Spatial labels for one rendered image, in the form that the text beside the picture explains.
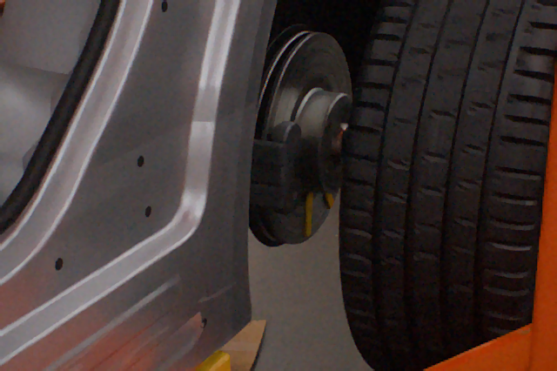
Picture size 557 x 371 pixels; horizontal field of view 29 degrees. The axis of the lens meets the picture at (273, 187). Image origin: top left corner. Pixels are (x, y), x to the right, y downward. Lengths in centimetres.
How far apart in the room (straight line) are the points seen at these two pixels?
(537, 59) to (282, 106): 42
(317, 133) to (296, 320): 146
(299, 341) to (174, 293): 176
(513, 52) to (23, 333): 64
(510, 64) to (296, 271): 207
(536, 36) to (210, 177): 40
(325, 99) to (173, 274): 55
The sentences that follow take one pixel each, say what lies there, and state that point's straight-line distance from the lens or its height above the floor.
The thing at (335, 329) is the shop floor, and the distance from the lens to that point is 289.
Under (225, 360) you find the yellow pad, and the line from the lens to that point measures 124.
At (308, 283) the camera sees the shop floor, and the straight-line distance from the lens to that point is 315.
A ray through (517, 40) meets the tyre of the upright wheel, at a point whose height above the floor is 107.
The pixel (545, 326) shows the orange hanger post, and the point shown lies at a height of 92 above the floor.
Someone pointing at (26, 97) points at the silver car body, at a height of 102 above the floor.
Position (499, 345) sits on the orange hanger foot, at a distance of 108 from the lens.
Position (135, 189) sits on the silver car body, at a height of 97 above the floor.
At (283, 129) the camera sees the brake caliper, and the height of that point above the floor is 91.
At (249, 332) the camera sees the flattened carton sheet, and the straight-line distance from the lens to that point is 285.
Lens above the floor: 132
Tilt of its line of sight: 20 degrees down
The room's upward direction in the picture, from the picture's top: straight up
